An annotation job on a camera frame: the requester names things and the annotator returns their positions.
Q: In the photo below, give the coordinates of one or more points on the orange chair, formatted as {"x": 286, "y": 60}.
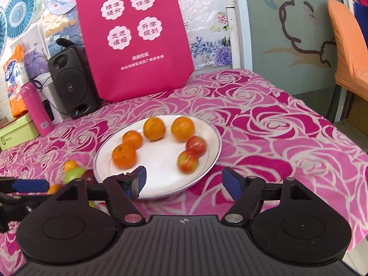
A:
{"x": 345, "y": 49}

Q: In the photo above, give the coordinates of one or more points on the black speaker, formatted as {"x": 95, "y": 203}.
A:
{"x": 72, "y": 86}

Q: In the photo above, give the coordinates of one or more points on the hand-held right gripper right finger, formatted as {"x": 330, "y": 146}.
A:
{"x": 231, "y": 182}

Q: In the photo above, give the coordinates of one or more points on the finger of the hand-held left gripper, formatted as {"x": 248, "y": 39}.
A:
{"x": 31, "y": 185}
{"x": 17, "y": 201}

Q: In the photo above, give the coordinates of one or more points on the small red apple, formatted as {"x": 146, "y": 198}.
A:
{"x": 196, "y": 145}
{"x": 187, "y": 161}

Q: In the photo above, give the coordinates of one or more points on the white carton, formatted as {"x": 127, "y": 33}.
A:
{"x": 46, "y": 90}

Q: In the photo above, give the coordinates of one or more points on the pink tote bag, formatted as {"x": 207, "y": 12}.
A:
{"x": 138, "y": 63}

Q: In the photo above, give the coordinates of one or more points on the green cardboard box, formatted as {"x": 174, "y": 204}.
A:
{"x": 17, "y": 133}

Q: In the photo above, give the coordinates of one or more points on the bedding wall poster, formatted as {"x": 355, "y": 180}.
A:
{"x": 37, "y": 60}

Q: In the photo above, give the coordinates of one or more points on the dark red plum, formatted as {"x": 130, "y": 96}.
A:
{"x": 88, "y": 175}

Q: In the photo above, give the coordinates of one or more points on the pink thermos bottle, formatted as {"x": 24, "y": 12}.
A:
{"x": 36, "y": 109}

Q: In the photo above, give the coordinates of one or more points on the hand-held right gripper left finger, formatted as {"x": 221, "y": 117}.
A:
{"x": 139, "y": 181}

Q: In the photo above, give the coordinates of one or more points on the blue paper fan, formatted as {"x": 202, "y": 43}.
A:
{"x": 24, "y": 14}

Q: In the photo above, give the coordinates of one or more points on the pink rose tablecloth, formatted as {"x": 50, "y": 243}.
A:
{"x": 273, "y": 126}

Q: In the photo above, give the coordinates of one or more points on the orange paper cup packet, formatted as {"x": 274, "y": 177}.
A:
{"x": 14, "y": 86}

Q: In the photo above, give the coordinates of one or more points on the large orange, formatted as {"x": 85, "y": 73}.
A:
{"x": 124, "y": 155}

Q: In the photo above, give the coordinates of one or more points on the white plate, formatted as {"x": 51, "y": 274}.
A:
{"x": 161, "y": 166}

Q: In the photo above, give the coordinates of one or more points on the small yellow orange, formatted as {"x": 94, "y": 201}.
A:
{"x": 70, "y": 166}

